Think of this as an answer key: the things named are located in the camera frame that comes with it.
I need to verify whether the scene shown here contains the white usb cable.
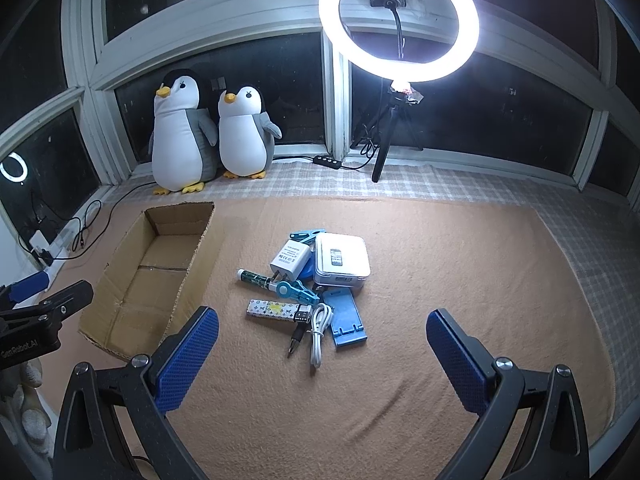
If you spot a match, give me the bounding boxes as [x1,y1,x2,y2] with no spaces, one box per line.
[308,301,335,370]

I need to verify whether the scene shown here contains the checkered cloth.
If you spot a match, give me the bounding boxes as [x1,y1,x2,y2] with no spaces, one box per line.
[112,156,640,411]

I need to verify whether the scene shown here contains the green lip balm tube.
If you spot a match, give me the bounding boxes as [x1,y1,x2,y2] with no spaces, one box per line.
[236,269,271,290]

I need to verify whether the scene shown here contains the black pen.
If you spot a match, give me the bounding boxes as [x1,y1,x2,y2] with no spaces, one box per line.
[286,306,312,358]

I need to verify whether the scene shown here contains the blue round tape measure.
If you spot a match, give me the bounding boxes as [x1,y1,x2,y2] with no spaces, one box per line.
[298,255,314,281]

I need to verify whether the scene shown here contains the clear plastic phone box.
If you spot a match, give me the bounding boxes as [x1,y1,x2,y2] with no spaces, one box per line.
[314,232,371,289]

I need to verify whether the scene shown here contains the light blue clothespin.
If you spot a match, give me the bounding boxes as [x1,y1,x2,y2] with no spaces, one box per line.
[288,229,326,245]

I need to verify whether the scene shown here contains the cardboard box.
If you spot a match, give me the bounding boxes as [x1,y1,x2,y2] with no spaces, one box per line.
[78,202,216,360]

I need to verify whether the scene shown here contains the blue clip with round end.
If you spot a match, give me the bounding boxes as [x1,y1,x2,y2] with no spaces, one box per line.
[274,281,321,306]

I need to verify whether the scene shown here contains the blue phone stand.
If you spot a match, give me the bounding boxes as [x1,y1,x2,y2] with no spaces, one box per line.
[323,288,368,350]

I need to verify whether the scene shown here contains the patterned white lighter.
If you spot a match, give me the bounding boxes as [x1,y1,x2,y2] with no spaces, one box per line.
[246,299,298,322]

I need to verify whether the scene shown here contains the ring light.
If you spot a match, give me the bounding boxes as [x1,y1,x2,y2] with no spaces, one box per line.
[318,0,482,85]

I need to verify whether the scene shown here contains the small penguin plush toy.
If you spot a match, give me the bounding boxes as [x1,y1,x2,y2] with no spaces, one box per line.
[218,86,282,179]

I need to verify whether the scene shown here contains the white power adapter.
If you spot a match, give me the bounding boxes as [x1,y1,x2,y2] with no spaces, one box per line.
[270,240,314,282]

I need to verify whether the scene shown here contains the white power strip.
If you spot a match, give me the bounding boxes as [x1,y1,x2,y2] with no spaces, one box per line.
[25,217,82,271]

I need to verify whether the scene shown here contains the large penguin plush toy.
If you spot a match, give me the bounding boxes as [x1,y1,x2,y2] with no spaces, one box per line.
[149,68,220,195]

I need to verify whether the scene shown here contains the black cable on floor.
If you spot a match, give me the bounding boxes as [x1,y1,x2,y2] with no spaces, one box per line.
[19,179,156,266]

